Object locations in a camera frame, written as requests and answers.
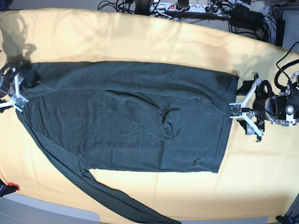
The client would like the yellow table cloth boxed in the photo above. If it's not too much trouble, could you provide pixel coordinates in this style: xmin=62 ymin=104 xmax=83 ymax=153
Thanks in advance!
xmin=0 ymin=9 xmax=299 ymax=224

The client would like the dark green long-sleeve shirt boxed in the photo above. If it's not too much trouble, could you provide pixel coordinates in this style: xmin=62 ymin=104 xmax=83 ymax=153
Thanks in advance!
xmin=17 ymin=62 xmax=238 ymax=224

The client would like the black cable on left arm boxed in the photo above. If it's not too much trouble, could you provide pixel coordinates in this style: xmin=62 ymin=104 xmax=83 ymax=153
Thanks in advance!
xmin=274 ymin=42 xmax=299 ymax=91

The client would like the black table clamp right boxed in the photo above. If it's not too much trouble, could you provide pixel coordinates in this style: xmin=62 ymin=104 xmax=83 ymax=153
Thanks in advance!
xmin=276 ymin=215 xmax=299 ymax=224

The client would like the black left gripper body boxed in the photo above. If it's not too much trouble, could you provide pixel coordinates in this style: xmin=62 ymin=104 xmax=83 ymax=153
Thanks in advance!
xmin=247 ymin=80 xmax=277 ymax=121

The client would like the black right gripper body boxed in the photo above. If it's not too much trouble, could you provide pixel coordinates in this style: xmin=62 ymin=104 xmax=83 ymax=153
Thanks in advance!
xmin=0 ymin=62 xmax=23 ymax=96

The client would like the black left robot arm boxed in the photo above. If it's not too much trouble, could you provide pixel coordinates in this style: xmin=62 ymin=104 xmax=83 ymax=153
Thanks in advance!
xmin=251 ymin=72 xmax=299 ymax=130

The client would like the black power adapter brick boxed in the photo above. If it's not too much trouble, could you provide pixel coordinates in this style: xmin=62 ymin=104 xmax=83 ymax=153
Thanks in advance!
xmin=231 ymin=8 xmax=264 ymax=24

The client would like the white power strip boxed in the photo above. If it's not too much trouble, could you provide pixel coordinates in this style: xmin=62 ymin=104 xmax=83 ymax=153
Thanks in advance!
xmin=150 ymin=1 xmax=225 ymax=17

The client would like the red and black clamp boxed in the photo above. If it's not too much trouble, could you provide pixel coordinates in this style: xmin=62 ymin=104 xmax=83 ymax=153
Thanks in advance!
xmin=0 ymin=180 xmax=20 ymax=197

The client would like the black vertical post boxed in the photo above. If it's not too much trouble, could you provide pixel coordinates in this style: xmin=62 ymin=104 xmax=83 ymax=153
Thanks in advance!
xmin=275 ymin=19 xmax=285 ymax=47

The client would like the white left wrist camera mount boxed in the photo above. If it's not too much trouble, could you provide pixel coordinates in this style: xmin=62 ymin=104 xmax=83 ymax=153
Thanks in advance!
xmin=229 ymin=73 xmax=264 ymax=142

